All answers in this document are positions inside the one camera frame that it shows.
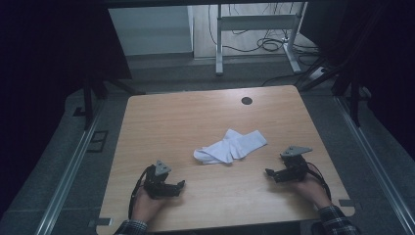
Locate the white metal desk frame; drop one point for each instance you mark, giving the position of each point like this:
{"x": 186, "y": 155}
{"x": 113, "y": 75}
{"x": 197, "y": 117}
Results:
{"x": 254, "y": 22}

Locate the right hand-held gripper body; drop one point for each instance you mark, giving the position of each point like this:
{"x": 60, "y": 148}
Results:
{"x": 294, "y": 164}

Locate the pale grey panel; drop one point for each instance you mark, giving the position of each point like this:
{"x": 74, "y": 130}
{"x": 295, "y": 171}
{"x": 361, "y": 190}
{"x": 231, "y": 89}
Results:
{"x": 150, "y": 31}

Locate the silver metal floor rail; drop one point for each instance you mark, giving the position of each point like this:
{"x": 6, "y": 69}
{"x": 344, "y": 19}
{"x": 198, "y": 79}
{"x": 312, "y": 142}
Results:
{"x": 375, "y": 163}
{"x": 70, "y": 173}

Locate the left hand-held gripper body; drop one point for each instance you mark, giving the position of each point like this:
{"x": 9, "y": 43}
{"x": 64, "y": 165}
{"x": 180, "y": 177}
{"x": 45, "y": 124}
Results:
{"x": 156, "y": 182}

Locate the dark curtain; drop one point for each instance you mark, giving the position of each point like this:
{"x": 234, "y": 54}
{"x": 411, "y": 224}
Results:
{"x": 388, "y": 49}

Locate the black round table grommet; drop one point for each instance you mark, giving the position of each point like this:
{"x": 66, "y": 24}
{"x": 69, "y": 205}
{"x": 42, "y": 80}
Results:
{"x": 246, "y": 100}

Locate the white sock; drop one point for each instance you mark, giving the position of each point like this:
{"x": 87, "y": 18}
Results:
{"x": 249, "y": 143}
{"x": 213, "y": 154}

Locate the white power strip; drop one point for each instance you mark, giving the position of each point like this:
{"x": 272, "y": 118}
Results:
{"x": 317, "y": 73}

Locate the person's left hand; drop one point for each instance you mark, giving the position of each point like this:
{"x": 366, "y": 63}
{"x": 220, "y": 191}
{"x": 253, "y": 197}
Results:
{"x": 148, "y": 205}

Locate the black floor socket frame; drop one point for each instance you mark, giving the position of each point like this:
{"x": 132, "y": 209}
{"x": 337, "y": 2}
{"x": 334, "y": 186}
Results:
{"x": 98, "y": 141}

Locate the black metal stand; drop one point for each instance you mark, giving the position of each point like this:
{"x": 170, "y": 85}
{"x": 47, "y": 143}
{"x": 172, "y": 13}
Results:
{"x": 88, "y": 104}
{"x": 355, "y": 98}

